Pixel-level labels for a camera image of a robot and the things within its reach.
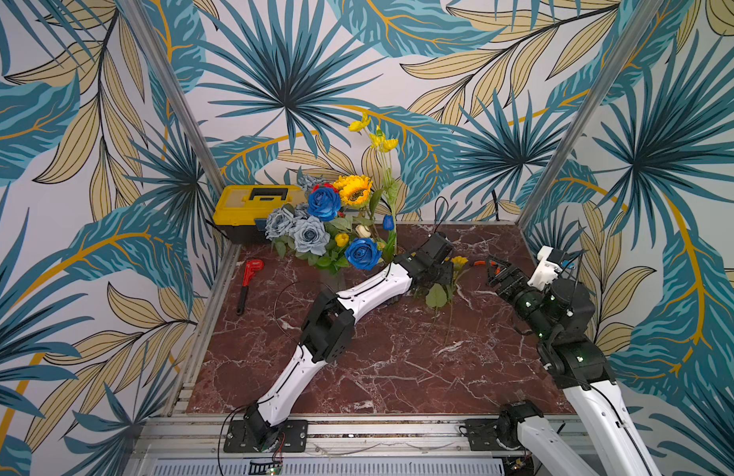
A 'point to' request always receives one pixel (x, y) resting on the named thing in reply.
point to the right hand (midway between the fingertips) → (494, 262)
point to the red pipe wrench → (250, 269)
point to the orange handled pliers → (479, 263)
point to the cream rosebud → (362, 231)
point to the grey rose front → (309, 235)
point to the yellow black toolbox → (241, 210)
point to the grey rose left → (279, 223)
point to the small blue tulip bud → (388, 222)
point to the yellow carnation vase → (457, 263)
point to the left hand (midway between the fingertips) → (449, 275)
